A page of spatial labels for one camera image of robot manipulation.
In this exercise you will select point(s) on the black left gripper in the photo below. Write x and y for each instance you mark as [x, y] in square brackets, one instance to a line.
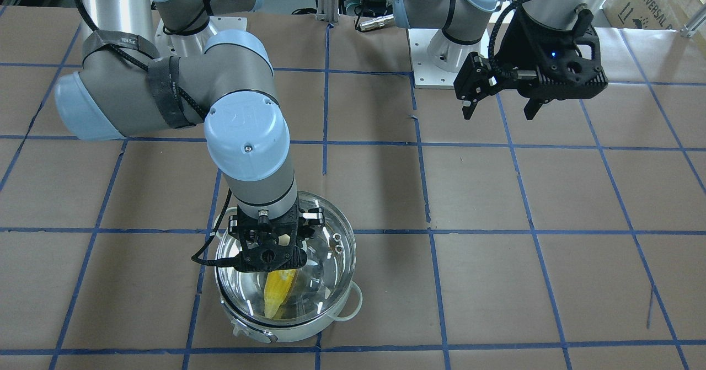
[517, 43]

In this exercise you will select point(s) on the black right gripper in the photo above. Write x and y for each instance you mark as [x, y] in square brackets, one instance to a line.
[235, 226]

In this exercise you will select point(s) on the yellow corn cob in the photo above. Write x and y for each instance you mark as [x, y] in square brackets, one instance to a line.
[278, 287]

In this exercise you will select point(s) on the glass pot lid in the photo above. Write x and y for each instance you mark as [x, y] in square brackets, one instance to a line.
[331, 259]

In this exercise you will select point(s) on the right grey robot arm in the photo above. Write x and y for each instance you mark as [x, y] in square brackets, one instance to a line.
[128, 87]

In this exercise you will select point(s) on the pale green steel pot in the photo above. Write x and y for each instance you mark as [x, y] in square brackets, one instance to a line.
[287, 320]

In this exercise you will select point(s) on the cardboard box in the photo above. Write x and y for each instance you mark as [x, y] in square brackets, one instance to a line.
[650, 14]

